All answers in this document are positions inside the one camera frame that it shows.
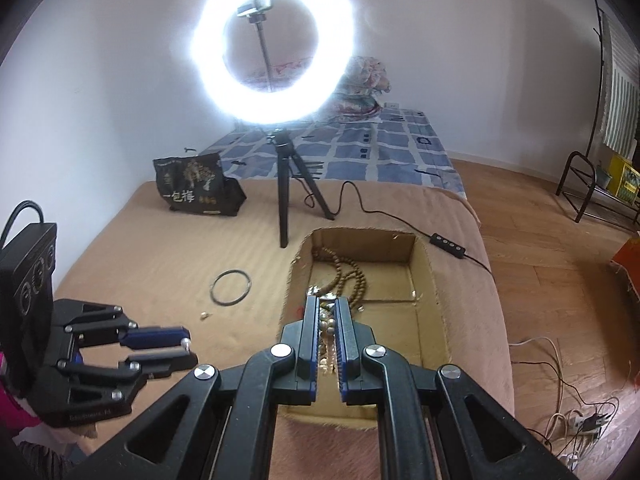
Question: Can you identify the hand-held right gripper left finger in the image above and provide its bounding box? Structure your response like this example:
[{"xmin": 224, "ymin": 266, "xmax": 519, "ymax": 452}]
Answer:
[{"xmin": 65, "ymin": 296, "xmax": 321, "ymax": 480}]

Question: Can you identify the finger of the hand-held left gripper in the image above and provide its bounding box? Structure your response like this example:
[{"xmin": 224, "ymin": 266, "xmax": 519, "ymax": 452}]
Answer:
[
  {"xmin": 57, "ymin": 351, "xmax": 199, "ymax": 401},
  {"xmin": 64, "ymin": 304, "xmax": 192, "ymax": 352}
]

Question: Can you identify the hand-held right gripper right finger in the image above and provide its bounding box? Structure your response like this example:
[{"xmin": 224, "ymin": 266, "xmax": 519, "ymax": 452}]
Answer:
[{"xmin": 336, "ymin": 297, "xmax": 581, "ymax": 480}]

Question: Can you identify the white bead bracelet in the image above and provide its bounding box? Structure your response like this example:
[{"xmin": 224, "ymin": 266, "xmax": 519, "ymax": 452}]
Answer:
[{"xmin": 317, "ymin": 305, "xmax": 341, "ymax": 376}]

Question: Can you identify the long wooden bead necklace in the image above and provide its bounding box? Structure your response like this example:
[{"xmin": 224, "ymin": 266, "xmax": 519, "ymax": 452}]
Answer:
[{"xmin": 310, "ymin": 246, "xmax": 371, "ymax": 313}]

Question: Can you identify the cardboard box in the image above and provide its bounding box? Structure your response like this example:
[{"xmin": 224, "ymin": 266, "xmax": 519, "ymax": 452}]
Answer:
[{"xmin": 277, "ymin": 227, "xmax": 456, "ymax": 428}]

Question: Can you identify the black bangle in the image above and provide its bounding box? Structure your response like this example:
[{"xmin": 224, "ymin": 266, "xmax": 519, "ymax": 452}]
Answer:
[{"xmin": 210, "ymin": 270, "xmax": 252, "ymax": 306}]

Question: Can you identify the tan blanket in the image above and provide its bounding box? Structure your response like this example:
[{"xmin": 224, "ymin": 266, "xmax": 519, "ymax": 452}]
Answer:
[{"xmin": 17, "ymin": 180, "xmax": 516, "ymax": 480}]

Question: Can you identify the black tripod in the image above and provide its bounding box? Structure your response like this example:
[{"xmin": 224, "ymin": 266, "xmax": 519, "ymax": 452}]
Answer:
[{"xmin": 265, "ymin": 127, "xmax": 337, "ymax": 249}]

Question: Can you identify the person's striped clothing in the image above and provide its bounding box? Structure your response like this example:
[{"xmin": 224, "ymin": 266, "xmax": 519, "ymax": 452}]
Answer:
[{"xmin": 15, "ymin": 437, "xmax": 83, "ymax": 480}]

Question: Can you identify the black snack bag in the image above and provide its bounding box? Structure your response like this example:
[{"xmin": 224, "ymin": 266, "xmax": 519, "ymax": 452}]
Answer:
[{"xmin": 152, "ymin": 152, "xmax": 247, "ymax": 218}]

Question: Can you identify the blue patterned bedsheet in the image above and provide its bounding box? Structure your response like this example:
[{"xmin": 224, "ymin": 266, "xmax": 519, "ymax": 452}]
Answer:
[{"xmin": 197, "ymin": 105, "xmax": 468, "ymax": 196}]

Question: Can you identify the folded floral quilt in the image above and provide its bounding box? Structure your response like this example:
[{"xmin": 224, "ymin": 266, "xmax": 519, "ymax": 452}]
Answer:
[{"xmin": 240, "ymin": 55, "xmax": 393, "ymax": 121}]

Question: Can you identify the power strip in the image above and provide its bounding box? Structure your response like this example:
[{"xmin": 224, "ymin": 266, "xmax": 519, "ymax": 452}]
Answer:
[{"xmin": 550, "ymin": 407, "xmax": 618, "ymax": 436}]

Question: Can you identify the black metal clothes rack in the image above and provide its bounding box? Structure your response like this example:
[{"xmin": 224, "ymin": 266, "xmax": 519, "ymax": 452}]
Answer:
[{"xmin": 556, "ymin": 0, "xmax": 640, "ymax": 233}]

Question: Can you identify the yellow box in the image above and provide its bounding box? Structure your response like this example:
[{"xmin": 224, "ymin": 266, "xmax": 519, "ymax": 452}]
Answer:
[{"xmin": 606, "ymin": 152, "xmax": 640, "ymax": 206}]

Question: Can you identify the gooseneck phone holder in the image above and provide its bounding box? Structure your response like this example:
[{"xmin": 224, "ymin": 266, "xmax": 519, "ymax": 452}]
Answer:
[{"xmin": 237, "ymin": 0, "xmax": 275, "ymax": 93}]

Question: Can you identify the striped hanging towel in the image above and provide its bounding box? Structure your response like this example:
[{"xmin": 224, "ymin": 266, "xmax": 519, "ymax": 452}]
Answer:
[{"xmin": 597, "ymin": 10, "xmax": 640, "ymax": 153}]

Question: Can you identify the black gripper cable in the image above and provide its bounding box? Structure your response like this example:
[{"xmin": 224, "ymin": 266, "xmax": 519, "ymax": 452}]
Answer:
[{"xmin": 0, "ymin": 201, "xmax": 47, "ymax": 248}]

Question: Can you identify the black ring light cable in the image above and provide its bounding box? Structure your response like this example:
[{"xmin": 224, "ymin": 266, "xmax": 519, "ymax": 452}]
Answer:
[{"xmin": 300, "ymin": 181, "xmax": 496, "ymax": 273}]

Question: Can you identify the tangle of floor cables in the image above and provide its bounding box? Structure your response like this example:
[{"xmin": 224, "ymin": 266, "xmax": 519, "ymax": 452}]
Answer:
[{"xmin": 507, "ymin": 335, "xmax": 623, "ymax": 466}]

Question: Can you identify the white ring light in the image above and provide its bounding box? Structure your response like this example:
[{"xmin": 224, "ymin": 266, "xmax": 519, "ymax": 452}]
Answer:
[{"xmin": 190, "ymin": 0, "xmax": 362, "ymax": 123}]

